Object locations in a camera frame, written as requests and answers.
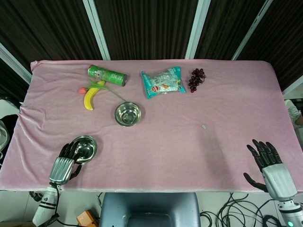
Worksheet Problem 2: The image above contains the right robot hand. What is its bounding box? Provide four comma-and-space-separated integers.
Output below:
243, 139, 297, 202

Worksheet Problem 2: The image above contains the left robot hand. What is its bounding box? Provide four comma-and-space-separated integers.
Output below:
48, 141, 83, 186

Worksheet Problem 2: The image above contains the metal bowl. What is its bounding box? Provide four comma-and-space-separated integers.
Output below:
71, 135, 98, 166
115, 102, 142, 125
114, 101, 143, 128

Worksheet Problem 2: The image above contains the orange box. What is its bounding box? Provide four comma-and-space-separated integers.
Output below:
76, 210, 100, 227

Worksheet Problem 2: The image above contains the yellow banana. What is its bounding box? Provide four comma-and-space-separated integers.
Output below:
83, 80, 106, 111

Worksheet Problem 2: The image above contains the artificial pink tulip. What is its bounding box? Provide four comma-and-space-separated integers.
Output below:
78, 79, 130, 104

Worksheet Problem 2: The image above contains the pink table cloth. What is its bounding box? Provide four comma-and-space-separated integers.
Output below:
0, 59, 294, 193

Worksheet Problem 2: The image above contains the green chips can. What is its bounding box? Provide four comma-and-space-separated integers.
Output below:
88, 65, 127, 87

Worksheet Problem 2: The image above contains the dark purple grape bunch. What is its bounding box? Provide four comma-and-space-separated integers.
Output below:
188, 68, 206, 93

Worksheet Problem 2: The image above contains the teal snack bag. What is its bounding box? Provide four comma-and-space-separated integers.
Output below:
141, 66, 187, 101

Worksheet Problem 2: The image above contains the black floor cable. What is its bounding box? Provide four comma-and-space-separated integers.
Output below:
200, 192, 281, 227

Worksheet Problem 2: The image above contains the white frame post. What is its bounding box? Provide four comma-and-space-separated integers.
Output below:
184, 0, 211, 60
82, 0, 111, 61
0, 42, 33, 83
231, 0, 274, 61
281, 75, 303, 96

